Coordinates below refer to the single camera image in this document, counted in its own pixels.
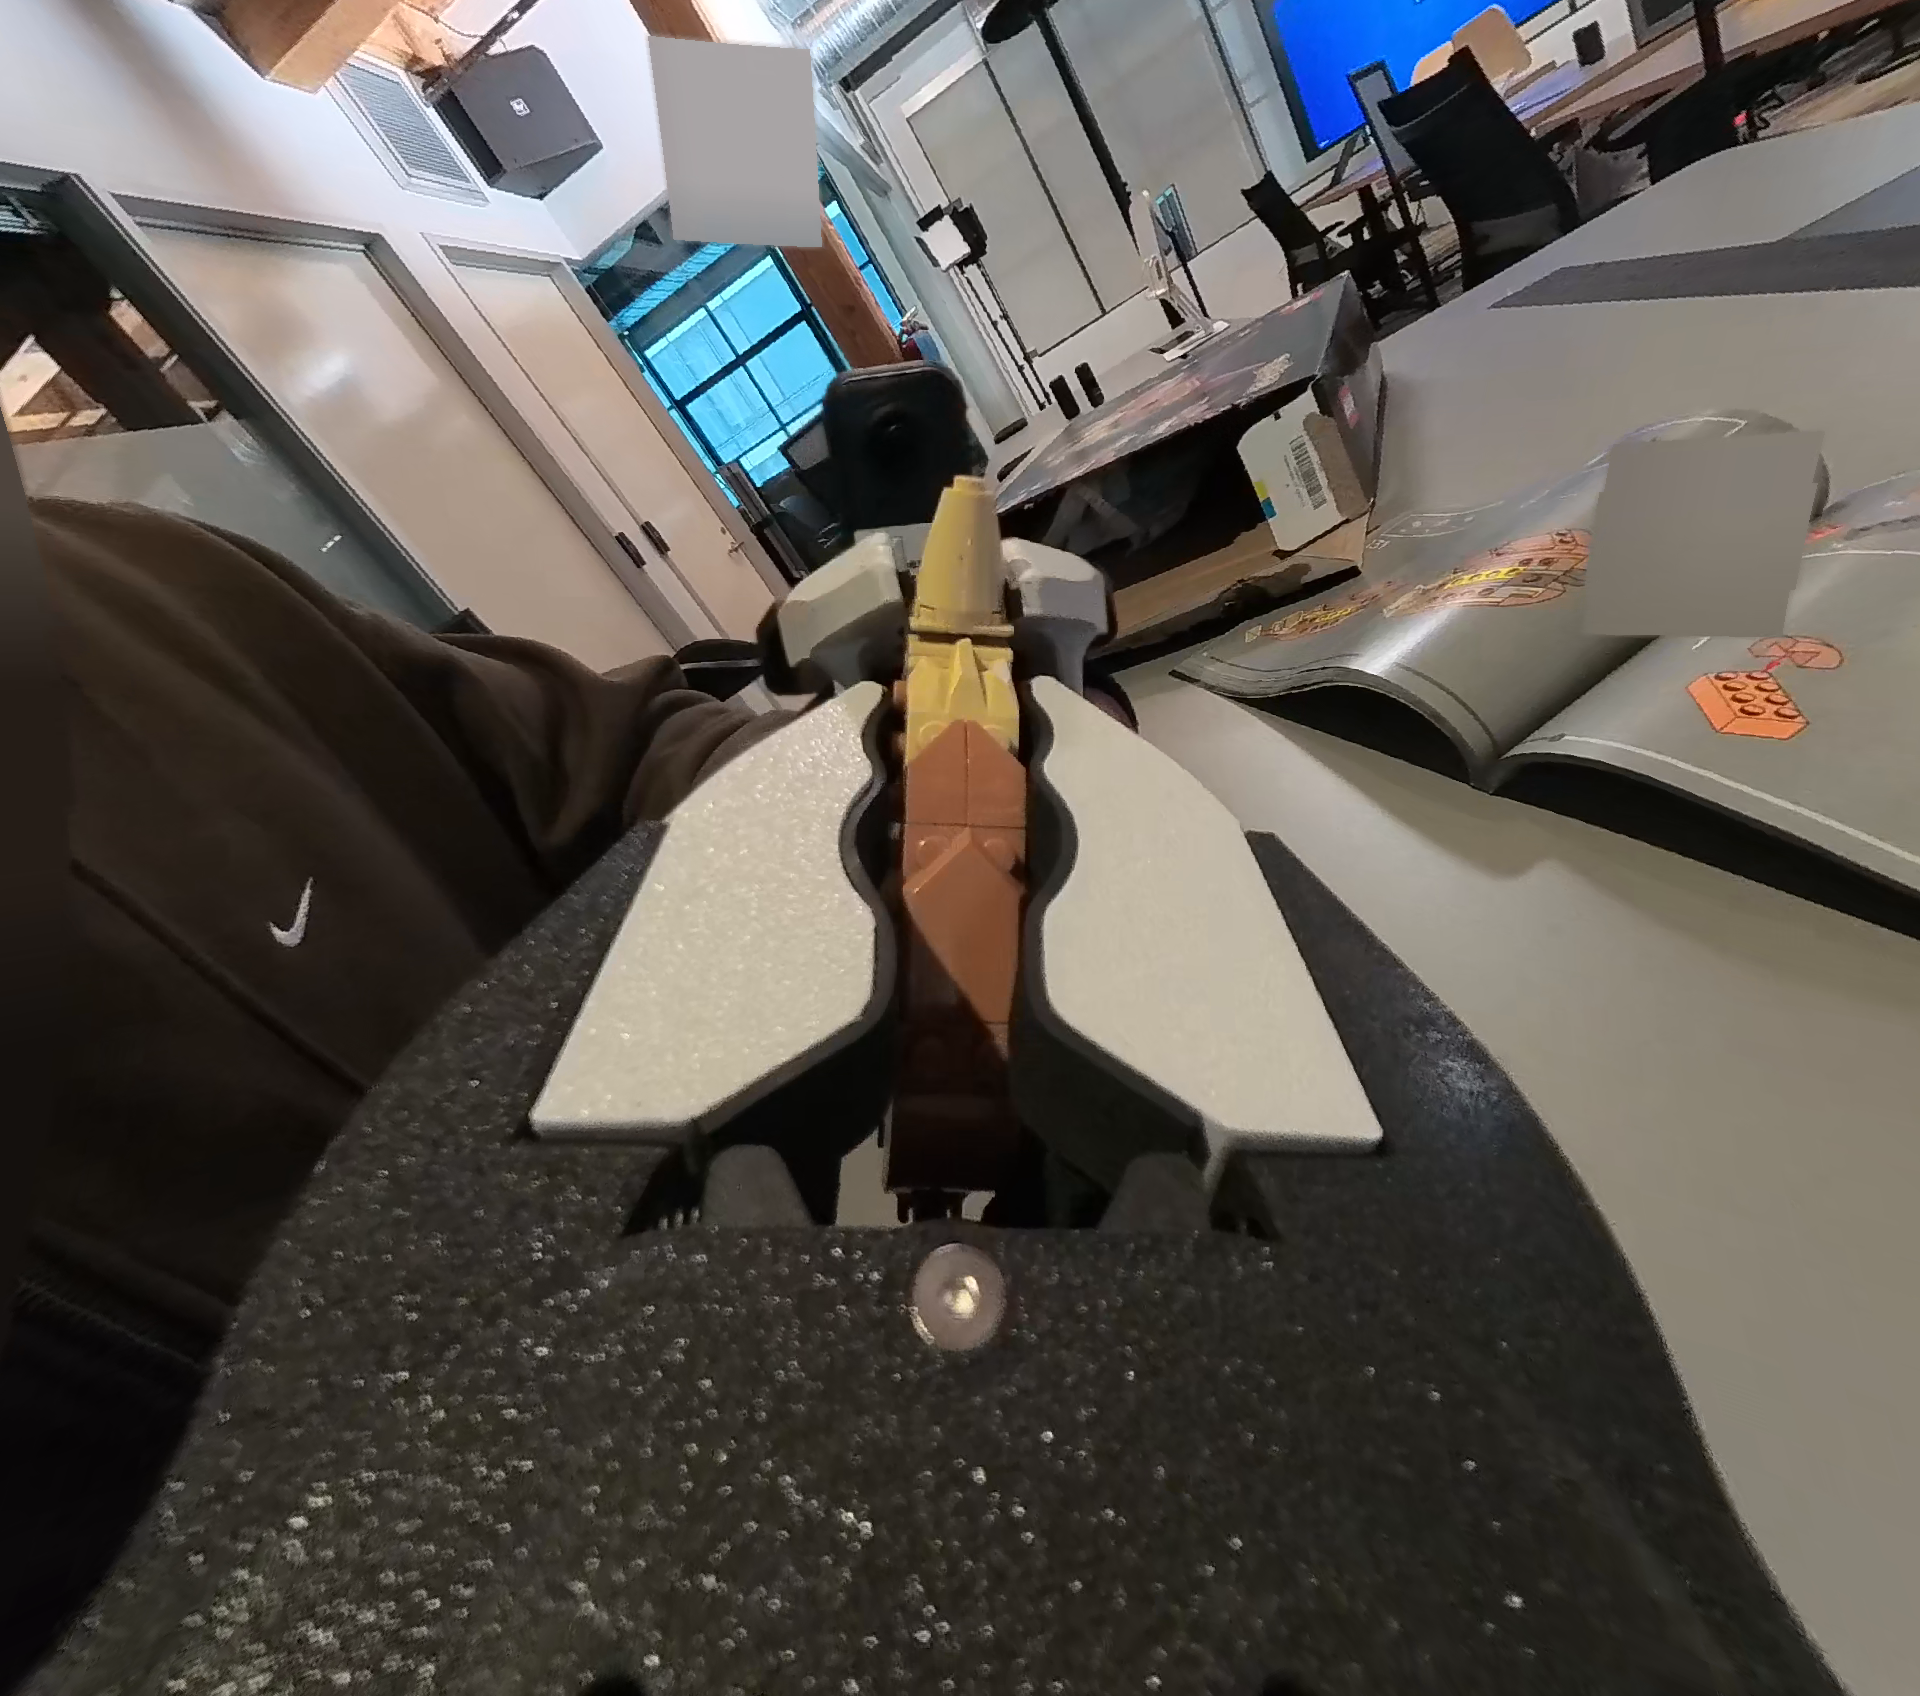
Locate printed toy box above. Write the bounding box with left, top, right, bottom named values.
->
left=989, top=274, right=1388, bottom=634

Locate small cone toy brick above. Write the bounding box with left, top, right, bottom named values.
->
left=915, top=476, right=1008, bottom=634

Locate brown toy brick assembly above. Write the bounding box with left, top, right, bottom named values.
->
left=888, top=631, right=1036, bottom=1222

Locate black wall speaker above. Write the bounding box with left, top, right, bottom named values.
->
left=435, top=46, right=605, bottom=201

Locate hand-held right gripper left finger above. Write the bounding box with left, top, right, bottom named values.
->
left=528, top=680, right=903, bottom=1147

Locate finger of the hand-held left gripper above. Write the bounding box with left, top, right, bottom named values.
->
left=776, top=535, right=915, bottom=695
left=1001, top=539, right=1122, bottom=695

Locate silver desktop monitor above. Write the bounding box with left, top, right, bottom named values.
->
left=1139, top=189, right=1233, bottom=362

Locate wall vent grille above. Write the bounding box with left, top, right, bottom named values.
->
left=329, top=53, right=487, bottom=206

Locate person's left forearm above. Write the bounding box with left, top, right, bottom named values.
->
left=435, top=631, right=811, bottom=890

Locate grey instruction booklet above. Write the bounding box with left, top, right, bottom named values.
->
left=1171, top=411, right=1920, bottom=942

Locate black office chair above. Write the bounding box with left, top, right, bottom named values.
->
left=1377, top=46, right=1580, bottom=295
left=1243, top=171, right=1442, bottom=324

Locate person's brown jacket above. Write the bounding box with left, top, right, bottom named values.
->
left=30, top=498, right=678, bottom=1427

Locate grey desk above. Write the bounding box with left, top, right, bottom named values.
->
left=1111, top=120, right=1920, bottom=1696

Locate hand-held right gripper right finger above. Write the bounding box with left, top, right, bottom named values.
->
left=1018, top=675, right=1385, bottom=1159

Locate long office table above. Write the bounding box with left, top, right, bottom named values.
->
left=1306, top=0, right=1920, bottom=229

